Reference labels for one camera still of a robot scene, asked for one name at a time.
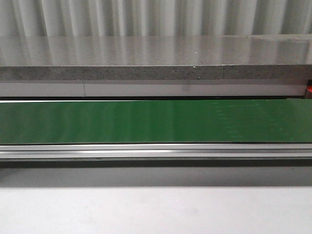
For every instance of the white pleated curtain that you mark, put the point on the white pleated curtain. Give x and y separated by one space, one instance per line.
27 18

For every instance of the red plastic tray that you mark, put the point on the red plastic tray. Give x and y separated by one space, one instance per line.
309 90

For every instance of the aluminium conveyor frame rail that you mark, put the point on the aluminium conveyor frame rail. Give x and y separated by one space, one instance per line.
156 155

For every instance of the green conveyor belt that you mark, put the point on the green conveyor belt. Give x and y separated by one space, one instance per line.
156 121

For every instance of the grey speckled stone counter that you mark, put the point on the grey speckled stone counter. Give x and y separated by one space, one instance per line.
245 66

